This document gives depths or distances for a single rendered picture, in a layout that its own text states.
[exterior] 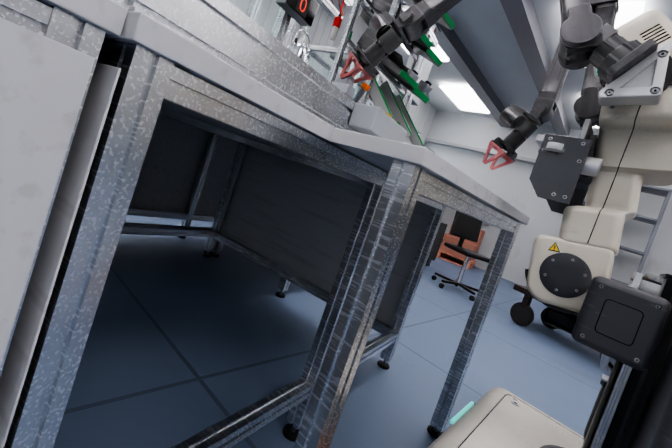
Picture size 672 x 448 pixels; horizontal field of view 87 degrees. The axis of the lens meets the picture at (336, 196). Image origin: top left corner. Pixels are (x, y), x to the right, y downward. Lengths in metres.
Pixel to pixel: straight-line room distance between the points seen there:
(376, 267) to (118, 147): 0.42
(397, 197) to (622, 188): 0.61
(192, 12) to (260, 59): 0.14
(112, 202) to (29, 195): 0.07
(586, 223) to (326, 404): 0.70
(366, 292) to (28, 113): 0.50
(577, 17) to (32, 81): 0.96
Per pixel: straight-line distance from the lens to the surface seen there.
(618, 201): 1.06
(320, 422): 0.74
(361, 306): 0.64
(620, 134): 1.09
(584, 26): 0.99
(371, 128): 0.86
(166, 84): 0.47
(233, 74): 0.52
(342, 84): 1.16
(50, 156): 0.45
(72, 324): 0.54
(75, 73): 0.45
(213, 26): 0.59
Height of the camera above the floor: 0.76
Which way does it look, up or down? 3 degrees down
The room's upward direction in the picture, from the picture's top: 19 degrees clockwise
